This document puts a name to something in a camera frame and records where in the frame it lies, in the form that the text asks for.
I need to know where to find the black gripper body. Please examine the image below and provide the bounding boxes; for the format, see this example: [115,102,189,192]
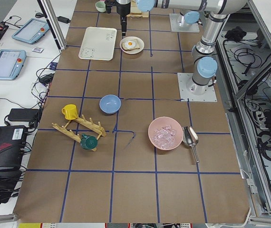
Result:
[116,0,131,16]

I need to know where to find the white bread slice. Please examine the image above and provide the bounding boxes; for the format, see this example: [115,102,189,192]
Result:
[130,6,142,15]

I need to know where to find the white round plate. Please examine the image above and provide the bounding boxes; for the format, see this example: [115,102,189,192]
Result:
[119,37,145,55]

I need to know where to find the wooden cutting board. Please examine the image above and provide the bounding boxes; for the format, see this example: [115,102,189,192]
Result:
[127,0,149,18]

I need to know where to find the light green cup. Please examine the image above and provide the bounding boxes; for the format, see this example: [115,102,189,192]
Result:
[95,1,106,13]

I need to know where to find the fried egg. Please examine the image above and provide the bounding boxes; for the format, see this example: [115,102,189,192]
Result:
[122,40,136,49]

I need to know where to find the bottom toast slice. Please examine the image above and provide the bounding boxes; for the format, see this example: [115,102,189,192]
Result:
[122,39,140,51]

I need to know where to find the cream rectangular tray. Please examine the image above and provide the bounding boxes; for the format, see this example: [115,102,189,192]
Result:
[78,27,117,61]

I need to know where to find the blue bowl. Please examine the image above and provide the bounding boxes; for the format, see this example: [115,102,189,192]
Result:
[99,95,121,114]

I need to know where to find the far teach pendant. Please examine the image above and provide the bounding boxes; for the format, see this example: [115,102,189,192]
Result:
[11,18,49,44]

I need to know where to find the teach pendant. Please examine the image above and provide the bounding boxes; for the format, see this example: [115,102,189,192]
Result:
[0,49,26,80]
[11,18,49,44]

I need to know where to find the yellow mug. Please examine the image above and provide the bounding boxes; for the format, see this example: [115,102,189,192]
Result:
[61,104,78,120]

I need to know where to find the wooden dish rack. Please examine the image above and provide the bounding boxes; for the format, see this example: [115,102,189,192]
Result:
[51,114,107,152]

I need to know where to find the pink bowl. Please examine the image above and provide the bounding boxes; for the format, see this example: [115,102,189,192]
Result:
[148,116,183,151]

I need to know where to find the near teach pendant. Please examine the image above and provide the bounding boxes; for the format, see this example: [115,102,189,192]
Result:
[0,49,26,80]

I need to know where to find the clear ice cubes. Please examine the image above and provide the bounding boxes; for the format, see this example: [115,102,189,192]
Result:
[152,125,176,149]

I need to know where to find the green mug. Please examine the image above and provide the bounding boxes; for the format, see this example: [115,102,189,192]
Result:
[80,133,98,150]

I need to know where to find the metal scoop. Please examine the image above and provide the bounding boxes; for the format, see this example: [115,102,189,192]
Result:
[183,126,200,163]

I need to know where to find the black power adapter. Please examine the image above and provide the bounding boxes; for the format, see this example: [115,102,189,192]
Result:
[8,108,39,123]

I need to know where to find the black computer box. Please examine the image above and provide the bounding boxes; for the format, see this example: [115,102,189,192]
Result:
[0,125,28,172]

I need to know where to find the aluminium frame post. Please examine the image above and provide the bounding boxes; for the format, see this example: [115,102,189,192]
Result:
[37,0,67,51]

